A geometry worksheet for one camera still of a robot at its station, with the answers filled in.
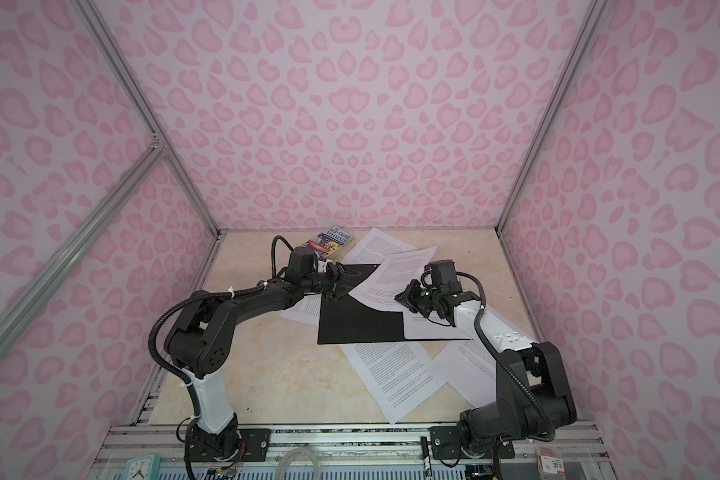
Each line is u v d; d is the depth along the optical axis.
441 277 0.69
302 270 0.76
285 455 0.72
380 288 0.95
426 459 0.70
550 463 0.69
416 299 0.78
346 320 0.94
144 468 0.69
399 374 0.84
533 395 0.38
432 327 0.74
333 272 0.83
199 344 0.51
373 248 1.15
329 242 1.14
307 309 0.98
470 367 0.87
